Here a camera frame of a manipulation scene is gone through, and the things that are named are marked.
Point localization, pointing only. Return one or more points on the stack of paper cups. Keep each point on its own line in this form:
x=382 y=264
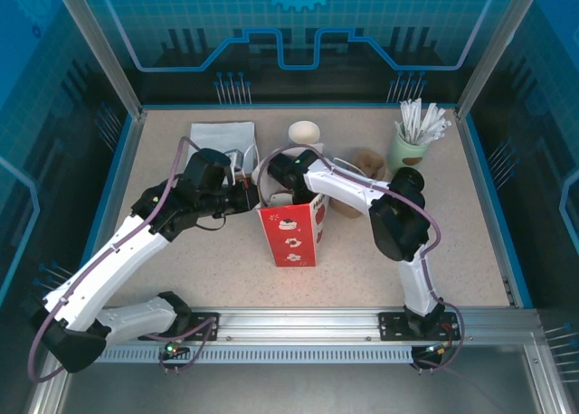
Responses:
x=304 y=133

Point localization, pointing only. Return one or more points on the red white paper bag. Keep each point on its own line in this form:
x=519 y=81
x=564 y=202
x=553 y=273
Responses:
x=289 y=233

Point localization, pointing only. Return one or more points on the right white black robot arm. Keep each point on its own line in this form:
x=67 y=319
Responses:
x=348 y=194

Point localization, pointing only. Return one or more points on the white napkin stack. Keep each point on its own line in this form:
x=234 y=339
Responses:
x=217 y=136

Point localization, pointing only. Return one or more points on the brown cardboard cup carrier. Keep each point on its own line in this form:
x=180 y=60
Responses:
x=368 y=161

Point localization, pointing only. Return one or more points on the pale green straw holder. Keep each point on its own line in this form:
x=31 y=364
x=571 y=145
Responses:
x=402 y=154

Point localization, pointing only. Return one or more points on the white wrapped straw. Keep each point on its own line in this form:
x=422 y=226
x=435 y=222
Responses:
x=438 y=124
x=405 y=118
x=432 y=118
x=400 y=129
x=417 y=115
x=443 y=130

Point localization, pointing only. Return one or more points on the black plastic cup lid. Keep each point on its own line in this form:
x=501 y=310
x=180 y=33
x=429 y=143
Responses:
x=409 y=179

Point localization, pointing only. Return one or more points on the small connector board with light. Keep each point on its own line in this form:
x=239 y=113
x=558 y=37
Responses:
x=172 y=348
x=436 y=350

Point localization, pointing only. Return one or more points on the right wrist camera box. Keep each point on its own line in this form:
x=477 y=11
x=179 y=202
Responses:
x=280 y=200

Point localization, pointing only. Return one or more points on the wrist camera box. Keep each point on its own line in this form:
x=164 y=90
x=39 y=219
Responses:
x=280 y=200
x=235 y=158

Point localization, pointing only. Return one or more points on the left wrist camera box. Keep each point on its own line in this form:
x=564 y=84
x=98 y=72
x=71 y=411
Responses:
x=235 y=158

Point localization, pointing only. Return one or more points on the aluminium mounting rail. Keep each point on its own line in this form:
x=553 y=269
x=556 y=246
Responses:
x=294 y=323

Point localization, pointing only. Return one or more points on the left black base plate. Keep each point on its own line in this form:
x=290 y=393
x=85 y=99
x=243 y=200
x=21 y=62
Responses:
x=208 y=326

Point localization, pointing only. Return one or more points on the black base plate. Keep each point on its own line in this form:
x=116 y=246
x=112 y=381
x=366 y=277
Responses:
x=393 y=326
x=208 y=326

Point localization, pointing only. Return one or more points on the aluminium frame post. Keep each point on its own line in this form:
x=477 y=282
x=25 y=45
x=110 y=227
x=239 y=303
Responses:
x=108 y=57
x=488 y=57

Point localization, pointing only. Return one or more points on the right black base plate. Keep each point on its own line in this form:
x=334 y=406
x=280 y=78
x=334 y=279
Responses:
x=393 y=326

